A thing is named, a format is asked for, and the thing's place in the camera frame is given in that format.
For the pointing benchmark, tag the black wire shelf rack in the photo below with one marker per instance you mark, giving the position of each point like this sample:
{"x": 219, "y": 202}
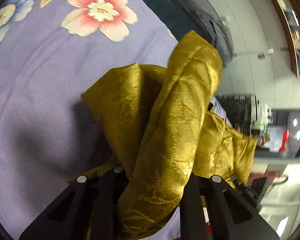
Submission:
{"x": 241, "y": 110}

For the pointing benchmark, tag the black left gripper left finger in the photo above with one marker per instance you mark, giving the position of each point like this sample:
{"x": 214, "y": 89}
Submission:
{"x": 86, "y": 209}

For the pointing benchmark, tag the dark grey folded blanket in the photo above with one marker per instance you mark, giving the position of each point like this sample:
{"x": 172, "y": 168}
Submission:
{"x": 182, "y": 16}

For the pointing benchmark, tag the golden silk padded jacket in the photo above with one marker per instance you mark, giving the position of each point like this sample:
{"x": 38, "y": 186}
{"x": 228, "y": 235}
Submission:
{"x": 158, "y": 126}

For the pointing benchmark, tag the purple floral bed quilt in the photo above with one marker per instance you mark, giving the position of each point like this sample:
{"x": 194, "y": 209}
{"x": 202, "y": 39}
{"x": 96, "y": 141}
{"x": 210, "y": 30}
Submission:
{"x": 46, "y": 132}

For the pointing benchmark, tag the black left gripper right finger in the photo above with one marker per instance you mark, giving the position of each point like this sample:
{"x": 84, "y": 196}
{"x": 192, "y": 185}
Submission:
{"x": 211, "y": 209}

